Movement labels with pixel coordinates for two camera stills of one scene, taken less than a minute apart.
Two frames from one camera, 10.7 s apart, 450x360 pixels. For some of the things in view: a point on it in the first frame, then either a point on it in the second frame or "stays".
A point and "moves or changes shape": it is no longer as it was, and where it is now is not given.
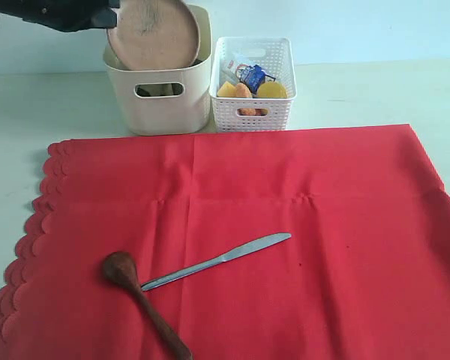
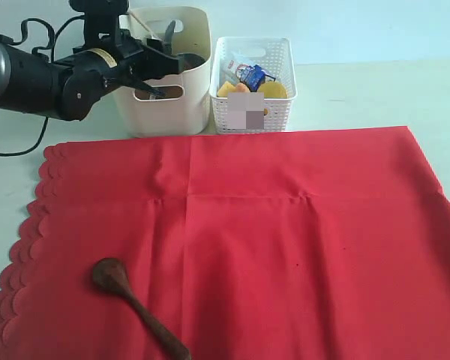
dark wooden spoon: x=120 y=268 moves or changes shape
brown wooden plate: x=154 y=34 → x=188 y=61
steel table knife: x=232 y=255 → x=169 y=35
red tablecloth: x=374 y=268 stays
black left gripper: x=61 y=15 → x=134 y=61
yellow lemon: x=271 y=90 stays
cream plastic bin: x=166 y=102 stays
